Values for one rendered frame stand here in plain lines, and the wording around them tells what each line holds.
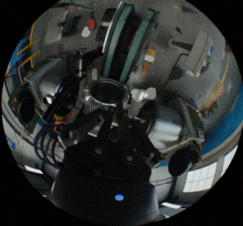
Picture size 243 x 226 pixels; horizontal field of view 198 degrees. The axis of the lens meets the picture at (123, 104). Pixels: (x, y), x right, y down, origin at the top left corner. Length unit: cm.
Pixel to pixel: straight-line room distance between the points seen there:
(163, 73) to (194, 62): 32
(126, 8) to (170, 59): 37
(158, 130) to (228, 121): 522
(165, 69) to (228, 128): 516
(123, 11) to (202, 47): 31
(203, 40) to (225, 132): 524
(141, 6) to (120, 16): 20
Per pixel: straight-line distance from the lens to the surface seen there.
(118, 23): 37
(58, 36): 58
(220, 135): 548
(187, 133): 46
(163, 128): 35
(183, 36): 55
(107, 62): 39
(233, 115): 540
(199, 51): 27
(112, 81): 40
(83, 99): 35
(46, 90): 43
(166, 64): 51
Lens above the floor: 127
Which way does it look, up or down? 42 degrees down
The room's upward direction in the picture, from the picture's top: 166 degrees counter-clockwise
